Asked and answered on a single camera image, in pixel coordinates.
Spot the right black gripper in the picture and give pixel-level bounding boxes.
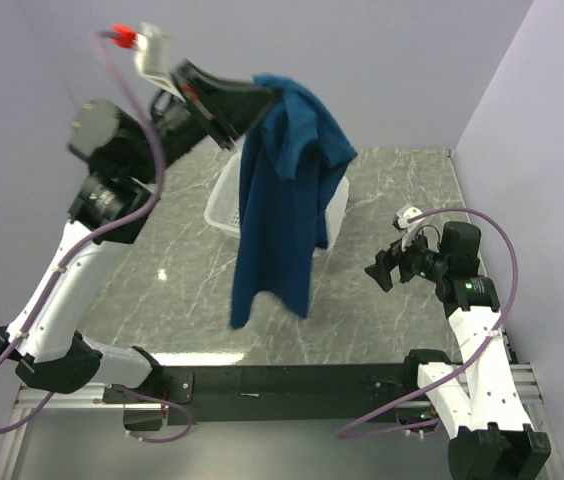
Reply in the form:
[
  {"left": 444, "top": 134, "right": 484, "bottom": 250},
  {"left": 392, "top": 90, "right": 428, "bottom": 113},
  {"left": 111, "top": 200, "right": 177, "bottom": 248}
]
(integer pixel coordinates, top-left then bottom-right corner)
[{"left": 365, "top": 225, "right": 450, "bottom": 291}]

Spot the aluminium frame rail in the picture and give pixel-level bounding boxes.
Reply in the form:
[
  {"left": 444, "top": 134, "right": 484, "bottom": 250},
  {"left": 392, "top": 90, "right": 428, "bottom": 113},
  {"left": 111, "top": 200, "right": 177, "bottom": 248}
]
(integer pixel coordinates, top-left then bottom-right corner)
[{"left": 11, "top": 329, "right": 548, "bottom": 480}]

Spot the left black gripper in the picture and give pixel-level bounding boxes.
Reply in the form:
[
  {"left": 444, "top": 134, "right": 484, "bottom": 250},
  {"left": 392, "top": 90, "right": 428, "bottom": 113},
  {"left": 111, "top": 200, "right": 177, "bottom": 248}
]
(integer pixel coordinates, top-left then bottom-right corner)
[{"left": 128, "top": 61, "right": 284, "bottom": 186}]

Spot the blue t-shirt with print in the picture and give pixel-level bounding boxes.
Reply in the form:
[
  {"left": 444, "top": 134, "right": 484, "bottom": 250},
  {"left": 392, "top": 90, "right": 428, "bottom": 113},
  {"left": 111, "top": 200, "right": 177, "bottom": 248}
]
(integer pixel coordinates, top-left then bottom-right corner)
[{"left": 229, "top": 74, "right": 357, "bottom": 330}]

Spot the white perforated plastic basket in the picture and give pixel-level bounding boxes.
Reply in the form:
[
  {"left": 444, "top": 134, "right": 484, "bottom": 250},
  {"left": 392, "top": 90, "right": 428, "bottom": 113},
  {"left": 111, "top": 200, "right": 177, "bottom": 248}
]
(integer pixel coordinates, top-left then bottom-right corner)
[{"left": 204, "top": 151, "right": 349, "bottom": 252}]

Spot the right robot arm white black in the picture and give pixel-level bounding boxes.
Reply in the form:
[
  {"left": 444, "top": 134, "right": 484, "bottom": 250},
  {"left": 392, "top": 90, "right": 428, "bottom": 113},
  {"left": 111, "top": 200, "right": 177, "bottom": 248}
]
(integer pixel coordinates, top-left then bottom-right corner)
[{"left": 365, "top": 220, "right": 551, "bottom": 479}]

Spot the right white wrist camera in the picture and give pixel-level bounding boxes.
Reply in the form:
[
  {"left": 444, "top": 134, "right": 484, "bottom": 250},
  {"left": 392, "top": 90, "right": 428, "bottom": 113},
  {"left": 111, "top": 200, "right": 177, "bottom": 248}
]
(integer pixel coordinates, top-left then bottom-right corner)
[{"left": 394, "top": 204, "right": 423, "bottom": 251}]

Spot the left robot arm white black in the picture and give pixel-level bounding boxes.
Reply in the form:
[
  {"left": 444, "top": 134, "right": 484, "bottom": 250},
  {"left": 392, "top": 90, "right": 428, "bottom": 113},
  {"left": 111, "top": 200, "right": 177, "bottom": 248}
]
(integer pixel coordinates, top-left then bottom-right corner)
[{"left": 0, "top": 61, "right": 281, "bottom": 402}]

